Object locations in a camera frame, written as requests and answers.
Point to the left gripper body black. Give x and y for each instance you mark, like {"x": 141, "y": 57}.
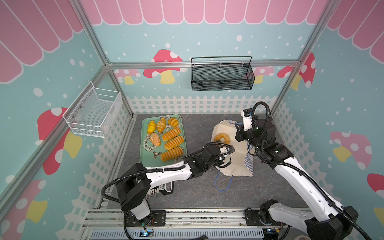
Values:
{"x": 217, "y": 163}

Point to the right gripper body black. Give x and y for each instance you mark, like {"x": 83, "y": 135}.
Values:
{"x": 243, "y": 135}

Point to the ring doughnut bread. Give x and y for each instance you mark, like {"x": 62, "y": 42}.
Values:
{"x": 222, "y": 138}

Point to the checkered paper bag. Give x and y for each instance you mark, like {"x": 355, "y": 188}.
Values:
{"x": 242, "y": 162}

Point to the rectangular crusty pastry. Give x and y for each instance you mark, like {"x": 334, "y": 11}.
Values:
{"x": 172, "y": 154}

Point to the long twisted bread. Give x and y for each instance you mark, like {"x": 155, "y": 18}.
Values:
{"x": 171, "y": 134}

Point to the oval bun bread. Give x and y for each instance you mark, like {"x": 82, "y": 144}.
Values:
{"x": 155, "y": 139}

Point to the yellow curved bread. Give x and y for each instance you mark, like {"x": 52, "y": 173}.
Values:
{"x": 151, "y": 127}

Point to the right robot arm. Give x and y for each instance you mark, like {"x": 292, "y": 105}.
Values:
{"x": 327, "y": 219}

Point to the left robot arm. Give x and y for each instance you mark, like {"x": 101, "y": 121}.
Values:
{"x": 130, "y": 190}

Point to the green floral tray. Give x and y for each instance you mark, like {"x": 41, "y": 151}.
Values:
{"x": 150, "y": 156}

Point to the black tool rack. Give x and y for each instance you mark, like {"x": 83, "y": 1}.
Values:
{"x": 163, "y": 189}

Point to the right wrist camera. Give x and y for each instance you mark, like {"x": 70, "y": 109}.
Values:
{"x": 247, "y": 115}

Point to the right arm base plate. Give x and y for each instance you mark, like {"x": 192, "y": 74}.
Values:
{"x": 257, "y": 217}

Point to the black mesh wall basket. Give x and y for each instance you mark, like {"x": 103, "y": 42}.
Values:
{"x": 229, "y": 73}

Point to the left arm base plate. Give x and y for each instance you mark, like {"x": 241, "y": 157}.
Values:
{"x": 154, "y": 219}

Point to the white wire wall basket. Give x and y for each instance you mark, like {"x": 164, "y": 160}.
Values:
{"x": 93, "y": 112}

